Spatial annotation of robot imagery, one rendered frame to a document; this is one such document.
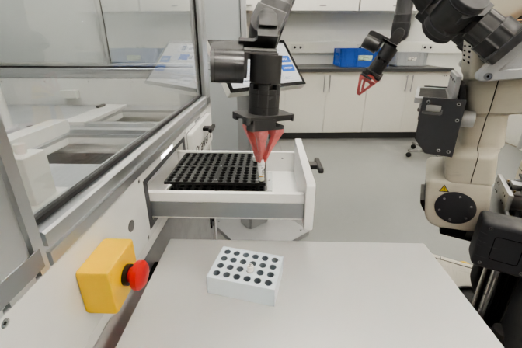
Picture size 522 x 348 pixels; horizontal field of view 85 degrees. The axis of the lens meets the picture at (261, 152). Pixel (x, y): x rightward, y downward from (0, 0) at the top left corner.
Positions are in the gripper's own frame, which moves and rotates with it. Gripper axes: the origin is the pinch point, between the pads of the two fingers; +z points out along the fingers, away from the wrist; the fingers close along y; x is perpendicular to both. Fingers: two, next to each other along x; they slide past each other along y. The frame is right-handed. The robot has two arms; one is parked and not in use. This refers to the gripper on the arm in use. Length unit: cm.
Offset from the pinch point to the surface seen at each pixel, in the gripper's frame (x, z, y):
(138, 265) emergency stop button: 10.0, 8.8, 25.0
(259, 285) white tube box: 13.3, 17.5, 7.2
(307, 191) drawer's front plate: 7.5, 5.4, -6.5
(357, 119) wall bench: -200, 55, -262
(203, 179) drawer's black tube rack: -9.9, 7.4, 8.5
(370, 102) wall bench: -194, 33, -272
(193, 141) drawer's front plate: -35.4, 6.7, 2.8
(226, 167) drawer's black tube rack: -13.9, 7.1, 1.3
